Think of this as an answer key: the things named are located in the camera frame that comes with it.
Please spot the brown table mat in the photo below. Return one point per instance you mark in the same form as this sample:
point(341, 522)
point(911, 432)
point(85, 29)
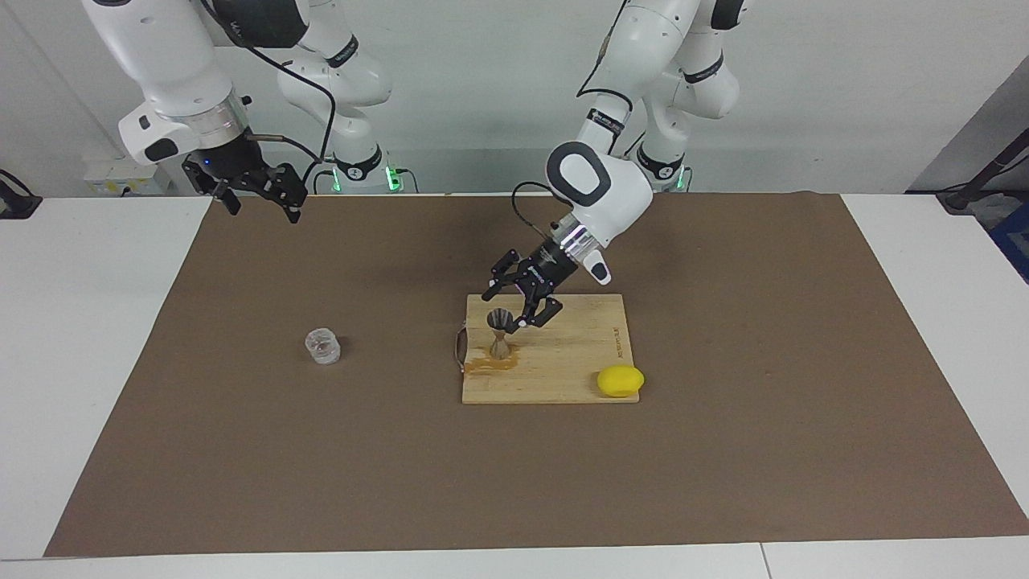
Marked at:
point(321, 482)

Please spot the white wall socket strip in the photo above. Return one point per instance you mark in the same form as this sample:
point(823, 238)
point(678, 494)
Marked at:
point(120, 177)

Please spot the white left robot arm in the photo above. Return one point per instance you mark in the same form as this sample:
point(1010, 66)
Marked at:
point(643, 40)

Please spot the blue crate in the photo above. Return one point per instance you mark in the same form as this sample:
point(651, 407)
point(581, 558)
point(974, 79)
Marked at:
point(1014, 233)

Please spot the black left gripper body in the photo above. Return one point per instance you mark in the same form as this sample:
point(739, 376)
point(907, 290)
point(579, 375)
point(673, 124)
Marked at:
point(543, 273)

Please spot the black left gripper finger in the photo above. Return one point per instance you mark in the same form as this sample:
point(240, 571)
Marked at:
point(505, 273)
point(543, 314)

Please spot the wooden cutting board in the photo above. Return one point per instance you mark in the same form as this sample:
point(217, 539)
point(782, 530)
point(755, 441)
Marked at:
point(579, 346)

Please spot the black clamp mount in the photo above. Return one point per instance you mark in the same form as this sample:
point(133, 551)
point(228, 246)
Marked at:
point(16, 205)

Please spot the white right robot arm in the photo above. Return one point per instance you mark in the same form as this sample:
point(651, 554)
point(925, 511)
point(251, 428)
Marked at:
point(169, 56)

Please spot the steel double jigger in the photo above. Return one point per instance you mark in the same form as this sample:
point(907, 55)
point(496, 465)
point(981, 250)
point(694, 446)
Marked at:
point(500, 347)

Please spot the yellow lemon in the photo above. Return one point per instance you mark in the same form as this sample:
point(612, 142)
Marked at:
point(620, 381)

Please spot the black stand pole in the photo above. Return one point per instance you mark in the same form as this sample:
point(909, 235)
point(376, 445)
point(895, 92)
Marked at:
point(961, 197)

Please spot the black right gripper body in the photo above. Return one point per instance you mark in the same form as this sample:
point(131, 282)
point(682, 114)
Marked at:
point(237, 165)

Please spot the small clear glass cup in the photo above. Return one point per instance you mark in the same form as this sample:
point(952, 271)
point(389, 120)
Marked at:
point(323, 347)

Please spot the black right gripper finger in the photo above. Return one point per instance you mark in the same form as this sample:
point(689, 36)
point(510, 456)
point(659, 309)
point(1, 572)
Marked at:
point(228, 201)
point(293, 209)

